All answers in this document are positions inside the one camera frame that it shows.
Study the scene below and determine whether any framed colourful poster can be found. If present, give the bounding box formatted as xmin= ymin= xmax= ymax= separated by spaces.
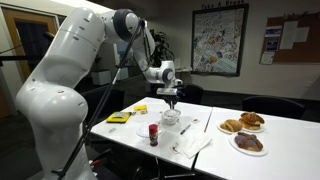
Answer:
xmin=190 ymin=3 xmax=250 ymax=78

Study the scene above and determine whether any open yellow crayon box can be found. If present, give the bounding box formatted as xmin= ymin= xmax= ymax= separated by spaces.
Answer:
xmin=133 ymin=104 xmax=149 ymax=116

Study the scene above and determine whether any blue white flyer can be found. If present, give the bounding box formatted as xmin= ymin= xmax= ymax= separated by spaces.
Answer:
xmin=264 ymin=25 xmax=283 ymax=38

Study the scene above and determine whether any white storage box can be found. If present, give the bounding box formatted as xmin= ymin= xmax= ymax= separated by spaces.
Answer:
xmin=91 ymin=69 xmax=113 ymax=86

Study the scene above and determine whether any red spice bottle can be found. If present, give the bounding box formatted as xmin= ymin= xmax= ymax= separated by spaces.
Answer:
xmin=148 ymin=123 xmax=160 ymax=147

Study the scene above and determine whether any white printed notice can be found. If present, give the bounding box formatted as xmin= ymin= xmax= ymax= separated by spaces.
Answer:
xmin=259 ymin=50 xmax=276 ymax=66

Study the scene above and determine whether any small white paper sheet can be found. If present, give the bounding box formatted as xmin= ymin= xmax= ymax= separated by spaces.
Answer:
xmin=294 ymin=26 xmax=311 ymax=43

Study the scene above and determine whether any black tripod pole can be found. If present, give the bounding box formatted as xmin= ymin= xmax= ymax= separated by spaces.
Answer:
xmin=57 ymin=19 xmax=148 ymax=180

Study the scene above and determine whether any wooden door with window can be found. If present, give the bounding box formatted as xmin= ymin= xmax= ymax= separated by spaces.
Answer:
xmin=1 ymin=7 xmax=60 ymax=84

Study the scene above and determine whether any dark blue flyer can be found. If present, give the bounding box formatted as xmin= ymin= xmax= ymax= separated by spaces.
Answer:
xmin=264 ymin=36 xmax=281 ymax=52

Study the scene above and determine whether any golden bread loaf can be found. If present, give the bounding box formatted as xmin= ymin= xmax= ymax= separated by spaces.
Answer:
xmin=219 ymin=118 xmax=244 ymax=133

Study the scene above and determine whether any yellow Crayola marker box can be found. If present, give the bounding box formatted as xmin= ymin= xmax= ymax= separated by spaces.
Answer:
xmin=105 ymin=111 xmax=132 ymax=124

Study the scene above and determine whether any brown braided bread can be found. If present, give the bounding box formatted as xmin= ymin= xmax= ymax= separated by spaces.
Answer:
xmin=238 ymin=111 xmax=266 ymax=131

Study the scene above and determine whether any white paper napkin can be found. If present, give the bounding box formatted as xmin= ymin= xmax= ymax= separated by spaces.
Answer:
xmin=173 ymin=131 xmax=213 ymax=160

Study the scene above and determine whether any white bread plate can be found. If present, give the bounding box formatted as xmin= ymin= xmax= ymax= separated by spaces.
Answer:
xmin=228 ymin=134 xmax=269 ymax=157
xmin=217 ymin=121 xmax=245 ymax=135
xmin=238 ymin=123 xmax=266 ymax=134

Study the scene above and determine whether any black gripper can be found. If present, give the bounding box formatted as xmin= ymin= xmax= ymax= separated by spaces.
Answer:
xmin=163 ymin=94 xmax=181 ymax=110

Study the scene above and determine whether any brown cork board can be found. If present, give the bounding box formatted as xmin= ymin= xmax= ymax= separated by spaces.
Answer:
xmin=258 ymin=11 xmax=320 ymax=66

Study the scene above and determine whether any black marker pen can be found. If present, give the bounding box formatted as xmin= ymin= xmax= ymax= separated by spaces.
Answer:
xmin=179 ymin=123 xmax=192 ymax=136

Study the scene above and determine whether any white round plate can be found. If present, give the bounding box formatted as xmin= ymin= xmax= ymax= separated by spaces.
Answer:
xmin=135 ymin=122 xmax=165 ymax=139

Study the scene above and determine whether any white side table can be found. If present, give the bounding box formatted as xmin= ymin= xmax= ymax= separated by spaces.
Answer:
xmin=173 ymin=65 xmax=194 ymax=84

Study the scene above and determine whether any black office chair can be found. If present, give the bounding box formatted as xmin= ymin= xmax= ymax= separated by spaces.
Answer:
xmin=175 ymin=83 xmax=204 ymax=106
xmin=241 ymin=95 xmax=306 ymax=121

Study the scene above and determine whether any dark brown bread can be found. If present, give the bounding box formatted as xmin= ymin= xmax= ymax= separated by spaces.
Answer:
xmin=234 ymin=131 xmax=264 ymax=153

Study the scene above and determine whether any cut glass bowl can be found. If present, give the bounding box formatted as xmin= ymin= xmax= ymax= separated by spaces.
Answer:
xmin=161 ymin=114 xmax=181 ymax=127

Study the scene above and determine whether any tall white paper sheet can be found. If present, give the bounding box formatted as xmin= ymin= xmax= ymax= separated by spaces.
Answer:
xmin=279 ymin=20 xmax=299 ymax=51

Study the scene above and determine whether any dark green potted plant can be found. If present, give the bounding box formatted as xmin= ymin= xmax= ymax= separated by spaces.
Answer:
xmin=149 ymin=29 xmax=176 ymax=74

